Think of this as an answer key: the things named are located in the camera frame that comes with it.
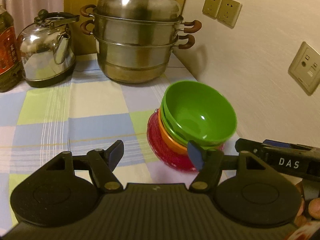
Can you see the pink glass plate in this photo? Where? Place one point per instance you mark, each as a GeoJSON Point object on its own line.
{"type": "Point", "coordinates": [165, 154]}

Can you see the network wall outlet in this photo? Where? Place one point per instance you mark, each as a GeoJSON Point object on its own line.
{"type": "Point", "coordinates": [304, 68]}

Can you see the right double wall socket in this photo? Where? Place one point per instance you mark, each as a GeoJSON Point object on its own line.
{"type": "Point", "coordinates": [229, 12]}

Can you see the cooking oil bottle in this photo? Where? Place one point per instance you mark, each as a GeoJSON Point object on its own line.
{"type": "Point", "coordinates": [10, 60]}

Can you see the person's right hand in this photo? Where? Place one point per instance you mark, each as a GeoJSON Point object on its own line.
{"type": "Point", "coordinates": [307, 218]}

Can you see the green plastic bowl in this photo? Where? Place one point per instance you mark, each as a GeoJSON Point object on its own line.
{"type": "Point", "coordinates": [177, 137]}
{"type": "Point", "coordinates": [198, 112]}

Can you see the orange plastic bowl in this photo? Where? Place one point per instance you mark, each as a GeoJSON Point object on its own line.
{"type": "Point", "coordinates": [171, 143]}

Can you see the double wall socket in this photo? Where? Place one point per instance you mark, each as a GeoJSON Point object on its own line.
{"type": "Point", "coordinates": [211, 8]}
{"type": "Point", "coordinates": [229, 12]}

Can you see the shiny steel kettle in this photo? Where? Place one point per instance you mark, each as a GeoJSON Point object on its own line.
{"type": "Point", "coordinates": [46, 48]}

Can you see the steel steamer pot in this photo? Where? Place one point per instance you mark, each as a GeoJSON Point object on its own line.
{"type": "Point", "coordinates": [135, 38]}

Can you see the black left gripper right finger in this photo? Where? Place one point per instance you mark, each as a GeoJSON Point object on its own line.
{"type": "Point", "coordinates": [211, 163]}

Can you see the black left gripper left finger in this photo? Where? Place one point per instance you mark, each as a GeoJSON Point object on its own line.
{"type": "Point", "coordinates": [98, 162]}

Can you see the left double wall socket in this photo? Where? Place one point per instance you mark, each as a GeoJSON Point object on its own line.
{"type": "Point", "coordinates": [211, 8]}

